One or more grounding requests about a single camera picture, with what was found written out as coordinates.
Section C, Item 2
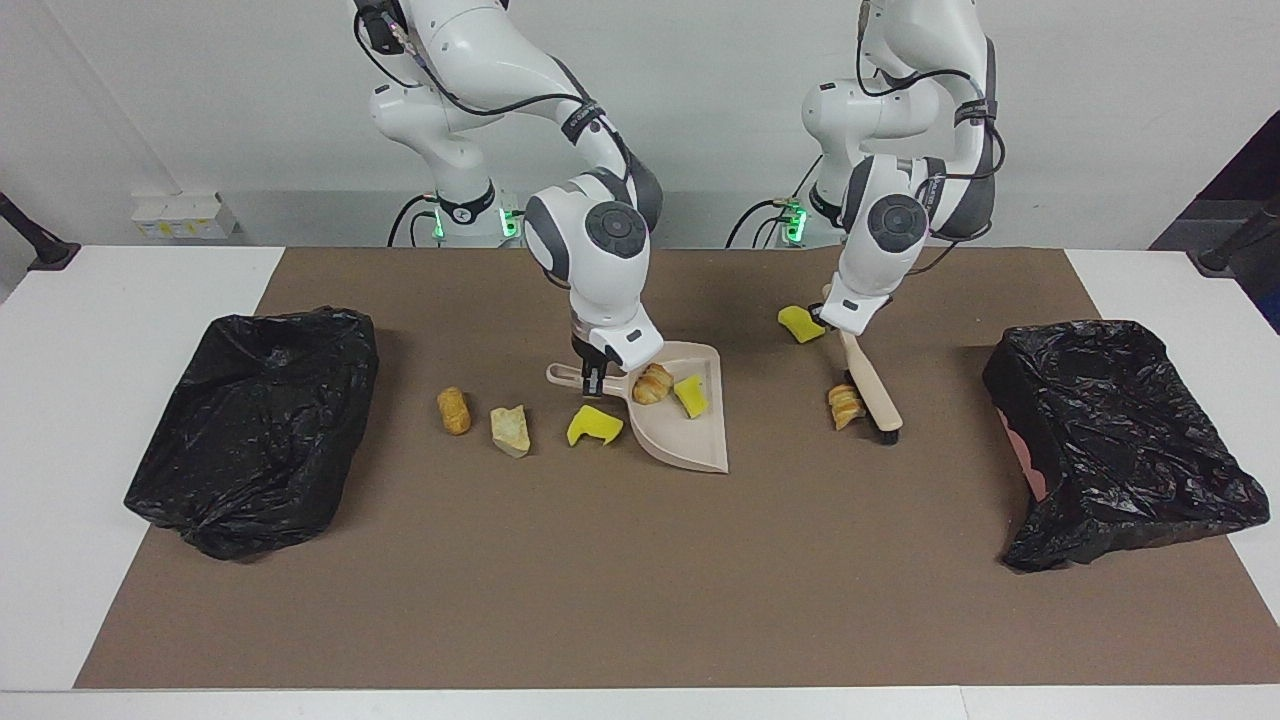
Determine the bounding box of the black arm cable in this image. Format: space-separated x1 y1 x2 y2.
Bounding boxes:
350 0 641 201
855 0 1006 276

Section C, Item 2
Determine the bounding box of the brown paper table mat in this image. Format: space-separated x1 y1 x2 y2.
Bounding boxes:
73 247 1280 691

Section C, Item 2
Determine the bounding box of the black left base cable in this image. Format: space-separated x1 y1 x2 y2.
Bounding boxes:
727 198 791 248

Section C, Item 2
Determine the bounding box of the beige plastic dustpan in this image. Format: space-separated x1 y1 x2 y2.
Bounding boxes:
546 342 730 474

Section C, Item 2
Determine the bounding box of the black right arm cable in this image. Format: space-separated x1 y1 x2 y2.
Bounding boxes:
350 0 641 201

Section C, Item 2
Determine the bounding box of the black trash bag lined bin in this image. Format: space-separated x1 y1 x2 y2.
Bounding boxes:
124 308 379 562

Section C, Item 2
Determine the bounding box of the beige brush with black bristles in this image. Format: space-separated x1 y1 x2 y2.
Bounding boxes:
822 283 905 444

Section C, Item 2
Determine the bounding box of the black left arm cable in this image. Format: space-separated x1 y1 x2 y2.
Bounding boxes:
855 0 1006 276

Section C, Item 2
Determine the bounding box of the pink plastic bin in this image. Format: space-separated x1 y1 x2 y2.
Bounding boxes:
998 405 1051 504

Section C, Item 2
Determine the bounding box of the notched yellow sponge piece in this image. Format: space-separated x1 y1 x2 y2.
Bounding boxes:
566 404 624 448

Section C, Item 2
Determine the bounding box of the black right base cable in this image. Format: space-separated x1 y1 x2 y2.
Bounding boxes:
388 195 441 248

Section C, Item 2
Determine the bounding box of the yellow green-backed sponge piece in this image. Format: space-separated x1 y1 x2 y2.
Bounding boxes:
778 305 827 345

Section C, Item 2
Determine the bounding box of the striped orange foam roll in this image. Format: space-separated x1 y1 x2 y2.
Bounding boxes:
632 363 675 406
828 384 867 432

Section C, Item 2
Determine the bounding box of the black trash bag over pink bin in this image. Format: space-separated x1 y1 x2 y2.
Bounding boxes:
982 319 1271 573

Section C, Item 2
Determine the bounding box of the beige stone-like foam chunk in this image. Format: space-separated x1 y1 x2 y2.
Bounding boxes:
490 405 532 459

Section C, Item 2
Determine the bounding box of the white power strip box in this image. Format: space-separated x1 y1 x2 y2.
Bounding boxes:
132 192 241 241

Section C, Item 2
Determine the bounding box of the black base cable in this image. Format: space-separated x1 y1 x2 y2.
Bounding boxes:
727 198 791 248
388 195 441 248

